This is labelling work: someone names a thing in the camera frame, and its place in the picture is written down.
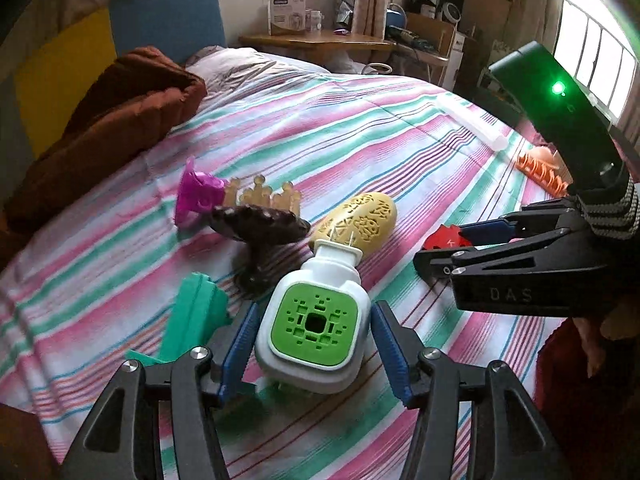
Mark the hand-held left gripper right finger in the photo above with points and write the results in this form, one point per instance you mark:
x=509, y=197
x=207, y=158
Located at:
x=390, y=350

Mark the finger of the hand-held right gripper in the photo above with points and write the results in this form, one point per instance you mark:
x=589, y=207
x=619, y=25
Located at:
x=487, y=230
x=440, y=262

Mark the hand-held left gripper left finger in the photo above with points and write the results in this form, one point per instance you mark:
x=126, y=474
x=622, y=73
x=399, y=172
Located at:
x=239, y=345

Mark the red gear toy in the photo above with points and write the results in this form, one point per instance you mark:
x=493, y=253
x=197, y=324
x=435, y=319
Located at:
x=442, y=239

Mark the white green plug-in device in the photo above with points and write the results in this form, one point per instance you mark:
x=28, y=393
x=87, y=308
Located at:
x=312, y=327

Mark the dark brown mushroom toy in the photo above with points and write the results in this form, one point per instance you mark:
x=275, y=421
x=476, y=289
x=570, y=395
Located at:
x=260, y=225

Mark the purple plastic toy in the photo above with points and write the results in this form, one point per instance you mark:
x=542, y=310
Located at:
x=192, y=195

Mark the person's right forearm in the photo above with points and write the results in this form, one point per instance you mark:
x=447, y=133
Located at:
x=612, y=215

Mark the person's right hand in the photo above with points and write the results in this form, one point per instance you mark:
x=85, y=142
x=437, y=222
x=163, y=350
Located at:
x=592, y=345

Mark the green plastic toy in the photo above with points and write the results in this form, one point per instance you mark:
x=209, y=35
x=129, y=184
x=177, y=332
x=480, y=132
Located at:
x=192, y=310

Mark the orange plastic toy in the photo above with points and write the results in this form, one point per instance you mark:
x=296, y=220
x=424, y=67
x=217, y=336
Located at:
x=542, y=172

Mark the white plastic tube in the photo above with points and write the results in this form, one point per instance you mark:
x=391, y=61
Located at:
x=480, y=130

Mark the yellow perforated oval case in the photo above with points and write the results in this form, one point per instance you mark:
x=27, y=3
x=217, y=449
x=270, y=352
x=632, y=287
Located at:
x=365, y=217

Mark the white cabinet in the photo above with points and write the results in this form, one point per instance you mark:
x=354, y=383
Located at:
x=460, y=57

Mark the round white fan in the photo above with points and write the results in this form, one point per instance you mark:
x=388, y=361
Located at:
x=453, y=12

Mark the wooden shelf unit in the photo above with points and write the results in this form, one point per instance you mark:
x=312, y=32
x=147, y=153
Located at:
x=425, y=35

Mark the amber crown toy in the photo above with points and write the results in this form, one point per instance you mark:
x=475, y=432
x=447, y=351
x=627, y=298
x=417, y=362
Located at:
x=260, y=197

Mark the blue round container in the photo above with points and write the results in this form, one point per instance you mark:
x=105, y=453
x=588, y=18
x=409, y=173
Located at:
x=396, y=16

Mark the wooden desk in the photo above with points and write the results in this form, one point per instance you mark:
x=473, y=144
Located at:
x=320, y=40

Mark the small white jar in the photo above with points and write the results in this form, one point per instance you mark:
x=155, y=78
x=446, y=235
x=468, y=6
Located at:
x=315, y=20

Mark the brown quilt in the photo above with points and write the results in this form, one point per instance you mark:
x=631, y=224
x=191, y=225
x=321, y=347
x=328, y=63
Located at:
x=110, y=125

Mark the white cardboard box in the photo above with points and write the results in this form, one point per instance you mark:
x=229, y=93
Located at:
x=286, y=10

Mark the pale grey pillow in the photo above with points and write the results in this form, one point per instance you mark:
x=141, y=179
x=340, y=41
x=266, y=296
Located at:
x=240, y=62

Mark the grey yellow blue headboard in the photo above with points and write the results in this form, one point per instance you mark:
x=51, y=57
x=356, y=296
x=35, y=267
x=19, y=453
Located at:
x=165, y=20

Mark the window with white frame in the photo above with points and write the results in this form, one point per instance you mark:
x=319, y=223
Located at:
x=600, y=50

